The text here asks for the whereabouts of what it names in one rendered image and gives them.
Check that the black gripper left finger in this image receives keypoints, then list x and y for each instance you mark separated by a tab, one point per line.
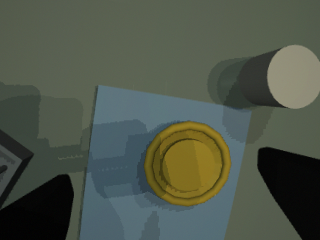
43	214

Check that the light blue square mat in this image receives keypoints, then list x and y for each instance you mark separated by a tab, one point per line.
118	203

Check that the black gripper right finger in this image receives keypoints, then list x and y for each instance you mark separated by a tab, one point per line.
294	182

